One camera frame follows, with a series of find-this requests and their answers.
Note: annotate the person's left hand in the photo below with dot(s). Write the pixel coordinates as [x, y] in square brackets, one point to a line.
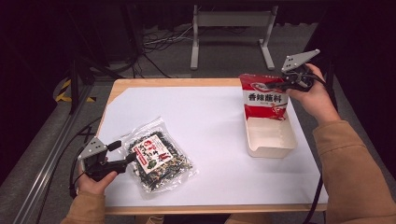
[93, 185]

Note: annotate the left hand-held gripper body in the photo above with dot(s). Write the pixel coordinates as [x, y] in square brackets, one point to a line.
[93, 151]

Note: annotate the aluminium floor rail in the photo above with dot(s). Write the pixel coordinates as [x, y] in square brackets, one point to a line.
[46, 168]

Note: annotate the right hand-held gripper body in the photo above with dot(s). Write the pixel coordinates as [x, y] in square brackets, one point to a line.
[299, 60]

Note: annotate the person's right hand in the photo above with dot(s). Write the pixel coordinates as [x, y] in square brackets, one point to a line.
[314, 96]

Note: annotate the wooden table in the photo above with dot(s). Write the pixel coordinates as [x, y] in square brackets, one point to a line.
[174, 81]

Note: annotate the person's right leg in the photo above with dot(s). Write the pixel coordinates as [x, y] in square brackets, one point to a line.
[246, 218]

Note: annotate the red seasoning packet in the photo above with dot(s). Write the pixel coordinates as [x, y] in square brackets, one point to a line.
[264, 99]

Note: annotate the white table sheet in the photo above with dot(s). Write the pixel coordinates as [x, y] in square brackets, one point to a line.
[202, 124]

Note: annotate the person's left leg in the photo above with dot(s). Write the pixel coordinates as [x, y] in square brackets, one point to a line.
[152, 219]

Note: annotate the grey metal stand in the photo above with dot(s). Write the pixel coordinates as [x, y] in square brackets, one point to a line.
[233, 18]

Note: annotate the yellow and black floor tape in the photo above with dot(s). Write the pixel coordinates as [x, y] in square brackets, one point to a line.
[63, 90]

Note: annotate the clear dried seaweed packet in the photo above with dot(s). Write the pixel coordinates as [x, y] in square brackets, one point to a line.
[162, 168]

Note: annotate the person's leg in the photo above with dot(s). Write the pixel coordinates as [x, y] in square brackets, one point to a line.
[246, 218]
[152, 219]

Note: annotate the white divided plastic container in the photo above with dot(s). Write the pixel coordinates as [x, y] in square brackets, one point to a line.
[269, 137]

